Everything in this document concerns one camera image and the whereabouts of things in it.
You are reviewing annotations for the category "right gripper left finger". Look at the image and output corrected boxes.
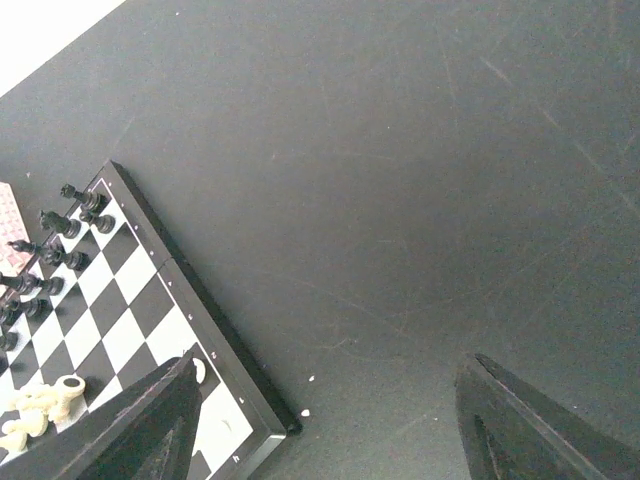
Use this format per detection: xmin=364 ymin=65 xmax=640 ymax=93
xmin=1 ymin=352 xmax=202 ymax=479

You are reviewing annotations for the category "pink metal tin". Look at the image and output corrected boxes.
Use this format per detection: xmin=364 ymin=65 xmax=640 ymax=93
xmin=0 ymin=182 xmax=31 ymax=275

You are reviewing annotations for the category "black white chessboard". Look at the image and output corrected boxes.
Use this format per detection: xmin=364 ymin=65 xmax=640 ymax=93
xmin=1 ymin=162 xmax=298 ymax=479

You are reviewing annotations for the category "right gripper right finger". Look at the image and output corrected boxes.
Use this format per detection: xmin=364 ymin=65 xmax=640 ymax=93
xmin=455 ymin=353 xmax=639 ymax=479

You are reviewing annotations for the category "pile of white chess pieces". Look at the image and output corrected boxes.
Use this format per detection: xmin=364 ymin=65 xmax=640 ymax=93
xmin=1 ymin=374 xmax=86 ymax=453

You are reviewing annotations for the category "black chess pieces row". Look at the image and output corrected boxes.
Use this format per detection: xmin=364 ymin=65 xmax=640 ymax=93
xmin=1 ymin=184 xmax=115 ymax=352

